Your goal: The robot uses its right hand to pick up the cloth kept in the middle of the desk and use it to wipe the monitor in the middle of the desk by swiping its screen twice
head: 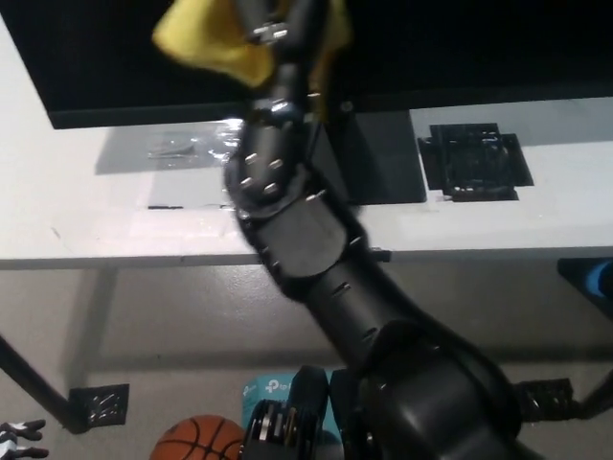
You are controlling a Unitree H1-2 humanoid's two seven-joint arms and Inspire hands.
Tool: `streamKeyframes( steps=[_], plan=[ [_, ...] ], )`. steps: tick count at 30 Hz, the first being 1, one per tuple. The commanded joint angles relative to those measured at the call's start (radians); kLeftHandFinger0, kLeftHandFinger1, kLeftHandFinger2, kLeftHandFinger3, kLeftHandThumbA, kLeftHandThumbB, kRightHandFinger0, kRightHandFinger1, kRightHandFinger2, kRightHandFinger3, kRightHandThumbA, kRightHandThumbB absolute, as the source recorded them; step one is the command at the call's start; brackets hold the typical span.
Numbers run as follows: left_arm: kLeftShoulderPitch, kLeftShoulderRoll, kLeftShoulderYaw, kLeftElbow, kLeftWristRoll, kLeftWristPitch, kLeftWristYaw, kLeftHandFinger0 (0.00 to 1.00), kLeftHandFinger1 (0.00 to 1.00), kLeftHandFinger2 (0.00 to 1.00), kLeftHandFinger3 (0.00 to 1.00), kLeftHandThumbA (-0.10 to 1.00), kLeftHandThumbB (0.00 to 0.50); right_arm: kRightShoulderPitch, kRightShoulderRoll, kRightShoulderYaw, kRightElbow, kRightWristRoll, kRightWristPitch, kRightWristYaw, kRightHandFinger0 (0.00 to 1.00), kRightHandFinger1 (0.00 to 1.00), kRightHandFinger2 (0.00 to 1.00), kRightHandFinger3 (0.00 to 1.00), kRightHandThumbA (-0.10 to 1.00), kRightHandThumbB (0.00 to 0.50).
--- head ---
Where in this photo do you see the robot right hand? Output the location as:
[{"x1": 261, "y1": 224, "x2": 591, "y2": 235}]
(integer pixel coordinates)
[{"x1": 237, "y1": 0, "x2": 332, "y2": 105}]

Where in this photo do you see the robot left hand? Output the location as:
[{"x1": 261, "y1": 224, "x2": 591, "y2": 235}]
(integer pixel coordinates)
[{"x1": 0, "y1": 419, "x2": 49, "y2": 460}]

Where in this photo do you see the yellow microfibre cloth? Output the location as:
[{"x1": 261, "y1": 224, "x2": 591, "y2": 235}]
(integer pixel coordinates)
[{"x1": 151, "y1": 0, "x2": 353, "y2": 121}]

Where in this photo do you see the black HP monitor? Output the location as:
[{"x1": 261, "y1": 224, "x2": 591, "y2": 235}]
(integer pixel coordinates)
[{"x1": 0, "y1": 0, "x2": 613, "y2": 206}]

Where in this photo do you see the black floor tape patch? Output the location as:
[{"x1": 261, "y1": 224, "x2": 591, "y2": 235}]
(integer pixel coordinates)
[
  {"x1": 68, "y1": 382, "x2": 130, "y2": 427},
  {"x1": 514, "y1": 378, "x2": 576, "y2": 423}
]

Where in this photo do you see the clear plastic sheet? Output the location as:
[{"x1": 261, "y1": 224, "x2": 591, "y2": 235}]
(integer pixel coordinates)
[{"x1": 143, "y1": 119, "x2": 246, "y2": 211}]

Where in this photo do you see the orange basketball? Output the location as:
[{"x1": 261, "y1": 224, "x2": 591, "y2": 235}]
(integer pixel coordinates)
[{"x1": 150, "y1": 414, "x2": 248, "y2": 460}]

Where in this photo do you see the teal tp-link box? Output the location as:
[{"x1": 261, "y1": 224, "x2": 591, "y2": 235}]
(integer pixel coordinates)
[{"x1": 241, "y1": 371, "x2": 301, "y2": 430}]

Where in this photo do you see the blue round object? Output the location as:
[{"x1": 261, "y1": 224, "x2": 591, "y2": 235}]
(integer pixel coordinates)
[{"x1": 586, "y1": 262, "x2": 613, "y2": 298}]

